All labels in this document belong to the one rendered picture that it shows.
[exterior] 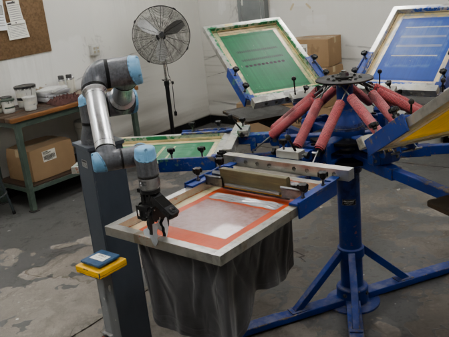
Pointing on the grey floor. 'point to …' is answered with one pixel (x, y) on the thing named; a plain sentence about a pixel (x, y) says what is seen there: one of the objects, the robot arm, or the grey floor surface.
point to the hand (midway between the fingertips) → (161, 240)
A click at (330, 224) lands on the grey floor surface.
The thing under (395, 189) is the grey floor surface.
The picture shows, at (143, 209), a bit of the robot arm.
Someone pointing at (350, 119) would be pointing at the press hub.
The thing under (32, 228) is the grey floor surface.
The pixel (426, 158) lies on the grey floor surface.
